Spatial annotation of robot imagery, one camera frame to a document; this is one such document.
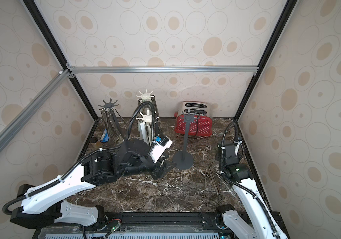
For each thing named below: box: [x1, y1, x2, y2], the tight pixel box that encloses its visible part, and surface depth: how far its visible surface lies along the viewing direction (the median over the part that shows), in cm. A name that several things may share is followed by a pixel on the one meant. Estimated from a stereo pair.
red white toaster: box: [174, 100, 213, 137], surface depth 105 cm
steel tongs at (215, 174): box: [207, 163, 228, 197], surface depth 90 cm
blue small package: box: [100, 128, 110, 143], surface depth 108 cm
